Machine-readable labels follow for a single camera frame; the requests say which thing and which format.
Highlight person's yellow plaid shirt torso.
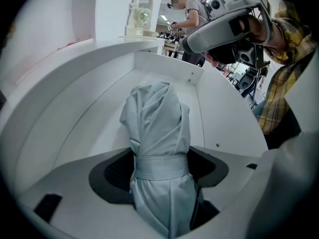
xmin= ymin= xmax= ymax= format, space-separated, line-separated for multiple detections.
xmin=252 ymin=1 xmax=318 ymax=136

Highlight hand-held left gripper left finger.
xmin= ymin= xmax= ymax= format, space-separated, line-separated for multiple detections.
xmin=17 ymin=147 xmax=160 ymax=239

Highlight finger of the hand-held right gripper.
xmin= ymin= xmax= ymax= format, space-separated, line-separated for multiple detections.
xmin=182 ymin=6 xmax=260 ymax=54
xmin=206 ymin=40 xmax=240 ymax=65

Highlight grey device on stand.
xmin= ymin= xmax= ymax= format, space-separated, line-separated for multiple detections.
xmin=237 ymin=67 xmax=259 ymax=98

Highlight grey umbrella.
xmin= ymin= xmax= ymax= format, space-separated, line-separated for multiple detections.
xmin=119 ymin=81 xmax=200 ymax=239

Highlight person's right hand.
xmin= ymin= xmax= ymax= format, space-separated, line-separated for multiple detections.
xmin=204 ymin=14 xmax=276 ymax=71

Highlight white arched ornament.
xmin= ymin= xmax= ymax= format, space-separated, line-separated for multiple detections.
xmin=118 ymin=0 xmax=159 ymax=38

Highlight white dressing table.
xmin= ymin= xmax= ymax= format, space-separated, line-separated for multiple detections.
xmin=0 ymin=0 xmax=165 ymax=136

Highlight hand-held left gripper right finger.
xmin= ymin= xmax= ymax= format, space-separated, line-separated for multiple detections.
xmin=186 ymin=145 xmax=265 ymax=232

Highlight white drawer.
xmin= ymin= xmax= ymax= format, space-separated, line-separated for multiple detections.
xmin=6 ymin=50 xmax=269 ymax=196

